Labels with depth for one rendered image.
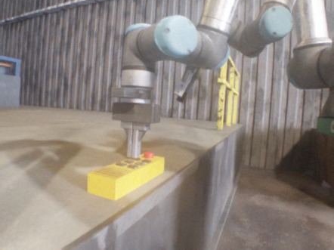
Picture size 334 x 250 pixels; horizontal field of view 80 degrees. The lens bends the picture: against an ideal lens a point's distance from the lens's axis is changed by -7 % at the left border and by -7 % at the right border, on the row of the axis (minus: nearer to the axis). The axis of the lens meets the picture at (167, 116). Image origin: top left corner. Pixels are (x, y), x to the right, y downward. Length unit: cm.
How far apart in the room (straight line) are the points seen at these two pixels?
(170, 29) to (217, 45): 16
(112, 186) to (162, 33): 33
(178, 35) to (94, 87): 483
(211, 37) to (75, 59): 535
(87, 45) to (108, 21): 79
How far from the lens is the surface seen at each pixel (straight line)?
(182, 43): 48
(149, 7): 490
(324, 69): 87
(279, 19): 69
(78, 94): 559
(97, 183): 49
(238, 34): 79
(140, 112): 57
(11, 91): 523
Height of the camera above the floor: 91
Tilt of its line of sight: 2 degrees down
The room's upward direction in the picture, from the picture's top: 4 degrees clockwise
